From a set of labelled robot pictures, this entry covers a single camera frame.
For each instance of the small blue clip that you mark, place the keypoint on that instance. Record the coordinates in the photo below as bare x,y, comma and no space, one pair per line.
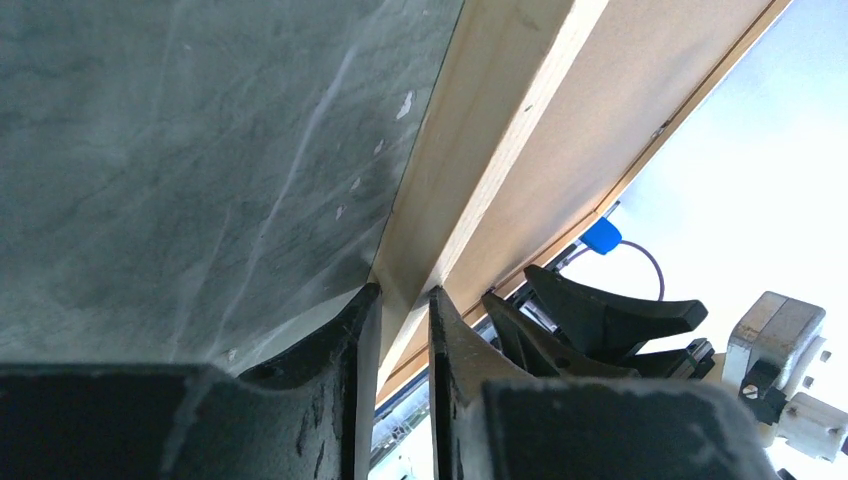
602,237

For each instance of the brown backing board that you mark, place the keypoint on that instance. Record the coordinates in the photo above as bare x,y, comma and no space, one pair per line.
596,132

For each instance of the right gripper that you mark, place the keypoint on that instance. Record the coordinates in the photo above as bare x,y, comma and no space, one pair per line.
598,322

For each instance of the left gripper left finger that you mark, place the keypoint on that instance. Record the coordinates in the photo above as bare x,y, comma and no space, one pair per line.
306,413

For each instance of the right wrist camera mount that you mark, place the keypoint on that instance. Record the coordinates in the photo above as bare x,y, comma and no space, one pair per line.
771,359

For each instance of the light wooden picture frame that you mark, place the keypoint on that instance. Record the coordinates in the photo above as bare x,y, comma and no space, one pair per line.
464,166

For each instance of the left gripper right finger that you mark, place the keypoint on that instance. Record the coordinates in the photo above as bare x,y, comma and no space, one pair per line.
492,419

